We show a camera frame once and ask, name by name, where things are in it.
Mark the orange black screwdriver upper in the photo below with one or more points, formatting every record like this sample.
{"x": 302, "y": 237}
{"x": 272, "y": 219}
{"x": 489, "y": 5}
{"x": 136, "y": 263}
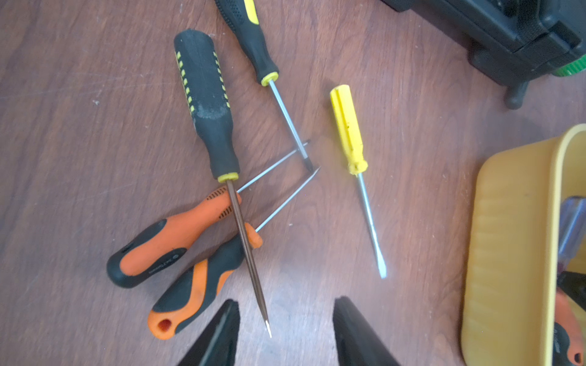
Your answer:
{"x": 163, "y": 243}

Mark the yellow storage box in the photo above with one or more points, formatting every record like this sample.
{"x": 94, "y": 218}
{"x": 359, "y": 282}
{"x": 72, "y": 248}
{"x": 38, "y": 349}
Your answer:
{"x": 509, "y": 303}

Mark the blue clear handle screwdriver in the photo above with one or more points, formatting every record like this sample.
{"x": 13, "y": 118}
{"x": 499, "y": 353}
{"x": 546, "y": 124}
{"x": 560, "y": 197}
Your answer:
{"x": 571, "y": 230}

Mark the black plastic tool case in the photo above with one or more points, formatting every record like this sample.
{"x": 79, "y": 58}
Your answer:
{"x": 519, "y": 41}

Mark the yellow handle screwdriver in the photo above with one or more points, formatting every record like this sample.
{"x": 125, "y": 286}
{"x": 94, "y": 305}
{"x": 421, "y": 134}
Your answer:
{"x": 352, "y": 144}

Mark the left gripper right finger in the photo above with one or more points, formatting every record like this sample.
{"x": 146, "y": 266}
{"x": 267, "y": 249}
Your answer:
{"x": 356, "y": 341}

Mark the green hose nozzle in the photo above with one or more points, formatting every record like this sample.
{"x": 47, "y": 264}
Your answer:
{"x": 515, "y": 95}

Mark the orange black screwdriver lower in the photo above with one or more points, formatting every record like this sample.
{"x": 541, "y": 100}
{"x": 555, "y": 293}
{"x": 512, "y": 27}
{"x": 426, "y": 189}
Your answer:
{"x": 195, "y": 290}

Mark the orange screwdriver long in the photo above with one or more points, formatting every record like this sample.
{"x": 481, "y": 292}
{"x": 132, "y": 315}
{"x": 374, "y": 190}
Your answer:
{"x": 568, "y": 342}

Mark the black yellow dotted screwdriver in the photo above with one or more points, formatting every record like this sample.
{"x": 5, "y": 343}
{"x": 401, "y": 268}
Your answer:
{"x": 210, "y": 111}

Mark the orange black screwdriver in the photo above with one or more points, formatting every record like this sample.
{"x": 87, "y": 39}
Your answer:
{"x": 195, "y": 290}
{"x": 163, "y": 243}

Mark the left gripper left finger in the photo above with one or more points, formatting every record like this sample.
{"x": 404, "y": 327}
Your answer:
{"x": 217, "y": 345}

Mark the black yellow slim screwdriver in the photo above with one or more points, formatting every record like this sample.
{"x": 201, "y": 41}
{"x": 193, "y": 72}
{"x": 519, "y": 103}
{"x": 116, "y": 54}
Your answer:
{"x": 241, "y": 17}

